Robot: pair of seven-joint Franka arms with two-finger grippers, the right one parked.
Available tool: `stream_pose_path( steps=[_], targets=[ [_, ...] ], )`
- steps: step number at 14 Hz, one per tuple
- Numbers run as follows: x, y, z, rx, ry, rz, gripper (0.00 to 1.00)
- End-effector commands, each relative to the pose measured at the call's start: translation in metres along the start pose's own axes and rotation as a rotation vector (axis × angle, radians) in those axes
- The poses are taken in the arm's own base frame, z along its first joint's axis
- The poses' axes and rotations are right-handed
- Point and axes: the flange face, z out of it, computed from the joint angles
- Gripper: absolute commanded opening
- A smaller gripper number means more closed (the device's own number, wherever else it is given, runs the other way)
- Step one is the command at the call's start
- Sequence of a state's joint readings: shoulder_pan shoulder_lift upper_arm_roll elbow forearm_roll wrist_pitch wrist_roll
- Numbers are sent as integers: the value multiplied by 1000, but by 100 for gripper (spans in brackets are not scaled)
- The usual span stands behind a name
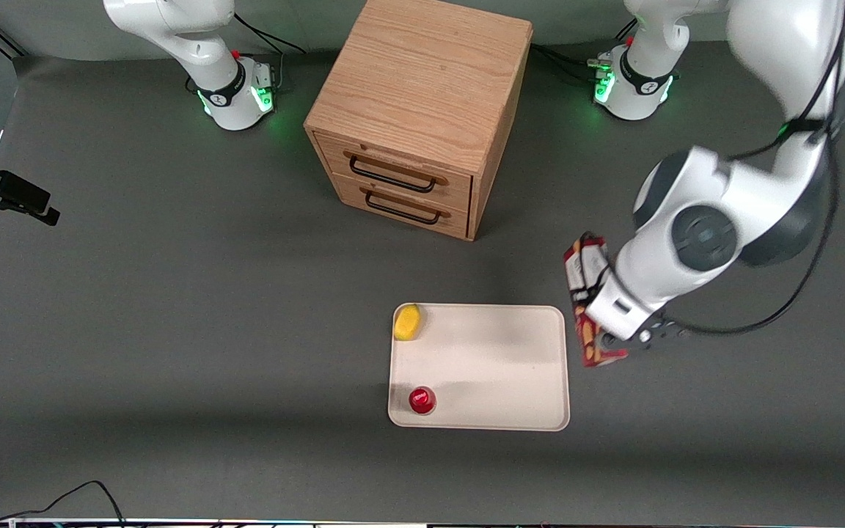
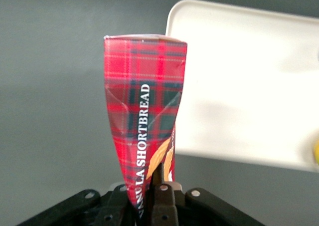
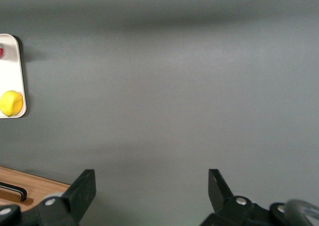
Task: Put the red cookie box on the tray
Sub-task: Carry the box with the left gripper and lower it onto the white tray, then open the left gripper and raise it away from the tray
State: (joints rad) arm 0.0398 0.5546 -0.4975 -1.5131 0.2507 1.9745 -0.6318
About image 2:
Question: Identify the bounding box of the beige rectangular tray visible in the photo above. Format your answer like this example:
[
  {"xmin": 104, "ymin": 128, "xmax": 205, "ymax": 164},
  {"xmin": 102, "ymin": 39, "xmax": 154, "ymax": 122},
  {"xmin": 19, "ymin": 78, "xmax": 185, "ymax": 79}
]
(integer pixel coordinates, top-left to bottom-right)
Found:
[{"xmin": 164, "ymin": 0, "xmax": 319, "ymax": 173}]

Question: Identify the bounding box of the red tartan cookie box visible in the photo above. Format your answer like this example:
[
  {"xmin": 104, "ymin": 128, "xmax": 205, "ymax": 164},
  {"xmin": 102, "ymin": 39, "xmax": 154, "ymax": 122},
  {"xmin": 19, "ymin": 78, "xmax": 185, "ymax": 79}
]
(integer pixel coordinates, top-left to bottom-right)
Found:
[{"xmin": 103, "ymin": 33, "xmax": 188, "ymax": 226}]

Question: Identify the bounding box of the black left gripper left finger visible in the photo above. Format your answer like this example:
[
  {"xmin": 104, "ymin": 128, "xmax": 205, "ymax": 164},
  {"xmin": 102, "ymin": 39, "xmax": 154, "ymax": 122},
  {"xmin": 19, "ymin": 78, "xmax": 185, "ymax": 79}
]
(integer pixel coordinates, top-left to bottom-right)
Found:
[{"xmin": 94, "ymin": 185, "xmax": 137, "ymax": 226}]

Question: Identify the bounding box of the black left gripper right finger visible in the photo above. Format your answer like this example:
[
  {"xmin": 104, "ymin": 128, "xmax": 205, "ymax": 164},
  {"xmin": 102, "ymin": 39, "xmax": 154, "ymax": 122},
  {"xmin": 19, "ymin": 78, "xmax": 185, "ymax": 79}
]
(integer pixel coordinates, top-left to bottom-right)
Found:
[{"xmin": 149, "ymin": 162, "xmax": 184, "ymax": 226}]

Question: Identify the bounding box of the yellow lemon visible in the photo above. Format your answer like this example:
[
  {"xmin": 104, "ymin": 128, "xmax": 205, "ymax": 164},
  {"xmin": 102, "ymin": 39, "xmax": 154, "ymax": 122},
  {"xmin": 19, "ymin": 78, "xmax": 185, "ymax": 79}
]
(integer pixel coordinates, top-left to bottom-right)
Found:
[{"xmin": 313, "ymin": 138, "xmax": 319, "ymax": 166}]

